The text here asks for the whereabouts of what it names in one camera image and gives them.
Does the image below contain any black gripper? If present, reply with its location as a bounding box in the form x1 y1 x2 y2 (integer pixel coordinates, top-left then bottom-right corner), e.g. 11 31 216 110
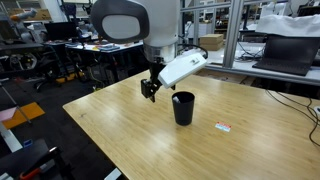
140 61 177 103

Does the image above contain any grey robot arm orange joint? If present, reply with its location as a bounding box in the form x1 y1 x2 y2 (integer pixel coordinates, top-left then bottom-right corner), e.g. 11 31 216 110
9 7 39 23

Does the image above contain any black plastic cup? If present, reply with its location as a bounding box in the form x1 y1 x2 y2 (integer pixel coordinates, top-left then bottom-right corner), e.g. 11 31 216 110
171 91 196 127

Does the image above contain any cardboard box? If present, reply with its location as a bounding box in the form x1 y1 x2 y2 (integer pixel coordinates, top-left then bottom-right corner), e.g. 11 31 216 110
200 41 225 52
199 33 225 46

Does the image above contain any blue book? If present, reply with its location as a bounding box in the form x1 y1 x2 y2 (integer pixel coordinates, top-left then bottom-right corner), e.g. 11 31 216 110
97 44 121 52

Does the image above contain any flat cardboard under workbench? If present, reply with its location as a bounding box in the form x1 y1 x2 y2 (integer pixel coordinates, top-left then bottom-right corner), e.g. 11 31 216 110
196 67 256 86

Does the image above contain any small white red packet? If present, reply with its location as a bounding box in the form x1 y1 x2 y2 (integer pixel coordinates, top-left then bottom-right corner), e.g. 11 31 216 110
214 121 233 134

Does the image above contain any cluttered grey desk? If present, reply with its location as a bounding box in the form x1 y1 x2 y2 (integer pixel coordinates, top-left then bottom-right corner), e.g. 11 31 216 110
65 40 145 84

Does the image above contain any yellow floor object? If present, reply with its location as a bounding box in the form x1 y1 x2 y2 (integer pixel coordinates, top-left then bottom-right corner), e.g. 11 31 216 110
54 72 80 85

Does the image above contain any white workbench top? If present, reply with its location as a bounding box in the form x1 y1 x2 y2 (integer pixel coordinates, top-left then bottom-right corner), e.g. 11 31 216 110
176 41 320 87

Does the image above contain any black office chair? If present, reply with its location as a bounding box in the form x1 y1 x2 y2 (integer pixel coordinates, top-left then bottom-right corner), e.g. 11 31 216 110
33 42 74 92

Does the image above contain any black computer monitor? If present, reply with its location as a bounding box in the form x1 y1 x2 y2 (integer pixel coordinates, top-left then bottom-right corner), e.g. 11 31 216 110
44 21 79 42

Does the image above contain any black laptop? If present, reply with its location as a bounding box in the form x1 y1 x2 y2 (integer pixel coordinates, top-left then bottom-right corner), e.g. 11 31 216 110
252 34 320 77

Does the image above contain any orange floor mat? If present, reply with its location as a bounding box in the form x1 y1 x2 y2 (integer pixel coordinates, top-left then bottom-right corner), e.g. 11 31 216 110
1 101 46 130

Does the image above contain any white cloth cover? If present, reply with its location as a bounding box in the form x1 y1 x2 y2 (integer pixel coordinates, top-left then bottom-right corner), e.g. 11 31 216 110
254 13 320 39

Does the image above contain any grey tripod leg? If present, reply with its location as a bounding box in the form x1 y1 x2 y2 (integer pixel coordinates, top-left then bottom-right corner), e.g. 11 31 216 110
0 81 33 125

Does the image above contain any black case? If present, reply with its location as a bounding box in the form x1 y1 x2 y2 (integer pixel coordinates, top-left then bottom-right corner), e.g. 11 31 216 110
0 138 73 180

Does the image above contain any pink paper sheet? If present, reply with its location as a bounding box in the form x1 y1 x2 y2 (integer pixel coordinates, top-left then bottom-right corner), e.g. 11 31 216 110
0 106 18 123

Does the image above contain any white flat board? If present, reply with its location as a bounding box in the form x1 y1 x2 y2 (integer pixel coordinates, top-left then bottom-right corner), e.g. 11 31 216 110
0 121 24 154

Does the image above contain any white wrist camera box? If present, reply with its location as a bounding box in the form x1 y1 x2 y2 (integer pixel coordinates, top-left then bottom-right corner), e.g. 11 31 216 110
157 52 208 90

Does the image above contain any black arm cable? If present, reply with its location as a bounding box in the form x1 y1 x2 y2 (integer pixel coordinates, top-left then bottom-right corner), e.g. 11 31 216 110
177 42 210 60

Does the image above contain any slim aluminium frame post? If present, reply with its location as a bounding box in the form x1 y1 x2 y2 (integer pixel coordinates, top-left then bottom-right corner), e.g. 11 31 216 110
179 0 185 51

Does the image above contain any wide aluminium frame post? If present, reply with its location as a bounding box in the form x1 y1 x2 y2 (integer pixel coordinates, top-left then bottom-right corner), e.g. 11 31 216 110
222 0 246 69

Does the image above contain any horizontal aluminium frame beam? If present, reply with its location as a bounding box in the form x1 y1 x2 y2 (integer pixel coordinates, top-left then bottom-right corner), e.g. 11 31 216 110
179 0 235 14

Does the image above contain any black cable bundle on workbench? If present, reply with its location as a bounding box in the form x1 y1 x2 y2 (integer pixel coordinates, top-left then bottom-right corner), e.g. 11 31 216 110
235 41 265 63

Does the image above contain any black cable on wooden table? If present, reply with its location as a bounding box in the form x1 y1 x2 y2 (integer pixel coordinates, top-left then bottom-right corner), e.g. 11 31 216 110
265 89 320 148

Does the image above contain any orange handled tool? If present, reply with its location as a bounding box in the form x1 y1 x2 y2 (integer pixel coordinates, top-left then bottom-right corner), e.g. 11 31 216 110
18 165 43 180

